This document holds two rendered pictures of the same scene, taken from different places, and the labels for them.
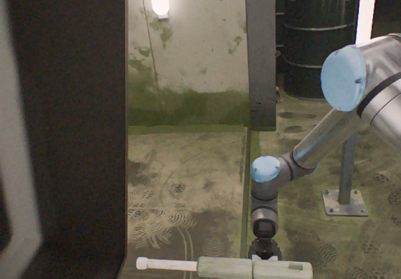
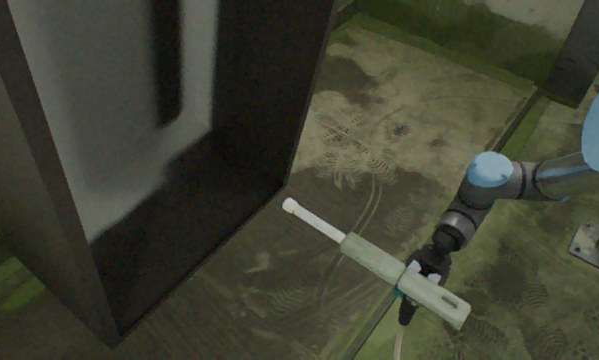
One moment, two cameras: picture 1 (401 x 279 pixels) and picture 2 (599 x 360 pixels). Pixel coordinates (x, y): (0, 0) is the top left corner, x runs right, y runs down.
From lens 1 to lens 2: 18 cm
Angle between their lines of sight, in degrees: 27
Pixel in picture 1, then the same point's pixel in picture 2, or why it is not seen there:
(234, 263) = (383, 259)
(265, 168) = (487, 170)
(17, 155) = (205, 29)
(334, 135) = (597, 177)
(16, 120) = not seen: outside the picture
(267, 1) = not seen: outside the picture
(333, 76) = not seen: outside the picture
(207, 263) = (354, 243)
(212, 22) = not seen: outside the picture
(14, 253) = (180, 130)
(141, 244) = (324, 174)
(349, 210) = not seen: outside the picture
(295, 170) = (529, 190)
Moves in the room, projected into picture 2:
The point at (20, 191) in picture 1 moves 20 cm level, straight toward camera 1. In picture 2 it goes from (200, 69) to (195, 117)
